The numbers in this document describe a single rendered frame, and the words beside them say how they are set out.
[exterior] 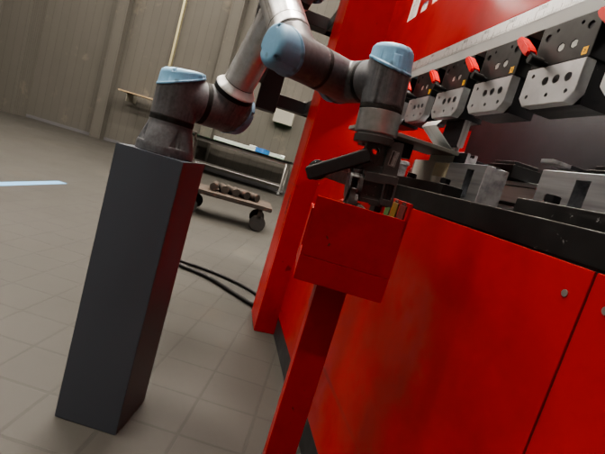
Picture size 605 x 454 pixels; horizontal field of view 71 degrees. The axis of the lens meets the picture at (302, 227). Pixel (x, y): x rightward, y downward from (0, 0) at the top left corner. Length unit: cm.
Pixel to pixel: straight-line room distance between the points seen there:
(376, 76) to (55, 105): 1332
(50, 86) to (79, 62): 105
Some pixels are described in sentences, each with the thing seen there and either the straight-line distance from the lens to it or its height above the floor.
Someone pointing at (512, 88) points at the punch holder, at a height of 114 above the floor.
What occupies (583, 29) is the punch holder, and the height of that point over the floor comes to 123.
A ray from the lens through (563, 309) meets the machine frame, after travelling 63.
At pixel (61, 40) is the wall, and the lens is 1407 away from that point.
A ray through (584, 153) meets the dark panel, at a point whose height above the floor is 115.
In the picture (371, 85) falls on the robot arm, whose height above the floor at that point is 101.
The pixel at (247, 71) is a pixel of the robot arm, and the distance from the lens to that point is 118.
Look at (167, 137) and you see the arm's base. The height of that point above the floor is 82.
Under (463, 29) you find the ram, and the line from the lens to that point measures 143.
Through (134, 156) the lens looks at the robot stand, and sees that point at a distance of 116.
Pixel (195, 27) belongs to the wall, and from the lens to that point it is 1261.
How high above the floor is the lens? 85
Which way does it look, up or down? 8 degrees down
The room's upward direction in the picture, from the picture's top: 16 degrees clockwise
